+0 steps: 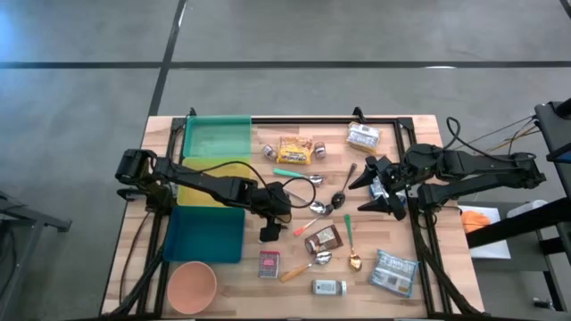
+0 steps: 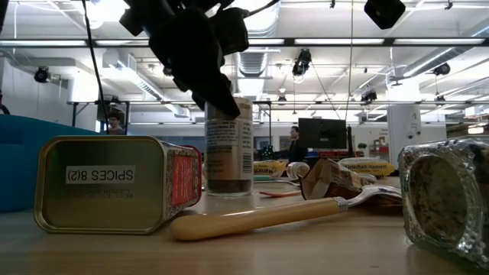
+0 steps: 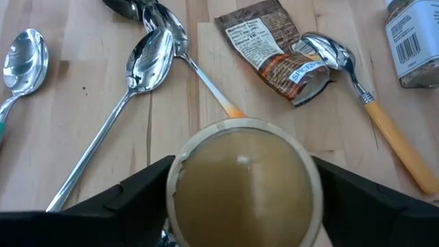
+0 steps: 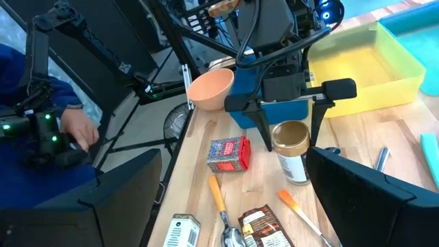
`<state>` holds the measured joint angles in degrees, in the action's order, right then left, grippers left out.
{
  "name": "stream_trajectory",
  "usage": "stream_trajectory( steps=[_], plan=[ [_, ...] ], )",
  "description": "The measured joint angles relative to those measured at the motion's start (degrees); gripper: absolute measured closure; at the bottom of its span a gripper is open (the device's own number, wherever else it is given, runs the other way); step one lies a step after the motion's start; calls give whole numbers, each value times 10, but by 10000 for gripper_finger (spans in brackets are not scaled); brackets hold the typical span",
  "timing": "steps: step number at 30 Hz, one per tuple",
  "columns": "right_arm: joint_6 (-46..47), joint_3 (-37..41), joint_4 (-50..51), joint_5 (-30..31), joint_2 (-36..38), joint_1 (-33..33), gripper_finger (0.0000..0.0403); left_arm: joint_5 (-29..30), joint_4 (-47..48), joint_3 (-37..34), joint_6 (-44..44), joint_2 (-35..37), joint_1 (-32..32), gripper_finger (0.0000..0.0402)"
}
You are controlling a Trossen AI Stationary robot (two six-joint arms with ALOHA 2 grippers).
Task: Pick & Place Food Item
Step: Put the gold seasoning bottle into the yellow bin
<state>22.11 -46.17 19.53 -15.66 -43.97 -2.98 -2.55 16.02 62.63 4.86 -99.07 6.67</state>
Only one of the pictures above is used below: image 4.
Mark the brown wooden object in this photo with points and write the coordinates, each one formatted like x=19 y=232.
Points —
x=223 y=7

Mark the red spice box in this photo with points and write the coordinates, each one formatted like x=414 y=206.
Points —
x=226 y=154

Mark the plain metal spoon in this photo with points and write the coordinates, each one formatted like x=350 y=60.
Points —
x=382 y=159

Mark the peach plastic bowl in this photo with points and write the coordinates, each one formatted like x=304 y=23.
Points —
x=209 y=92

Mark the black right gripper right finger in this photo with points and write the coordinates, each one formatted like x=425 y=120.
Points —
x=377 y=219

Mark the blue plastic bin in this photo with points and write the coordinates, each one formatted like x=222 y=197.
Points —
x=288 y=113

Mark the dark grey left wrist camera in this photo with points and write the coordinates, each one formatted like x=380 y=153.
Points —
x=271 y=24

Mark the small dark metal spoon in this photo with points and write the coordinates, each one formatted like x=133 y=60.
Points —
x=332 y=150

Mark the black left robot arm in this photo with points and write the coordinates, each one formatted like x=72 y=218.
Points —
x=334 y=7

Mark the yellow plastic bin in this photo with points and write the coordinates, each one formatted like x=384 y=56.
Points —
x=360 y=68

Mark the teal green plastic bin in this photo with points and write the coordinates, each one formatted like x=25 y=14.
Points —
x=422 y=44

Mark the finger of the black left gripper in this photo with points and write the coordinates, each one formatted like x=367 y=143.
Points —
x=339 y=89
x=240 y=103

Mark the person's hand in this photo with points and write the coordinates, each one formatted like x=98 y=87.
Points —
x=79 y=128

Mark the brown seasoning mix packet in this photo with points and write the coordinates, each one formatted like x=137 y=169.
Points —
x=264 y=230

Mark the person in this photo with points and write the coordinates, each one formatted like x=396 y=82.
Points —
x=34 y=185

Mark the brown lidded jar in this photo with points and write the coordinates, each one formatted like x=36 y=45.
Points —
x=291 y=137

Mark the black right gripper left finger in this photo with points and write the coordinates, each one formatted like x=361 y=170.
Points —
x=85 y=223

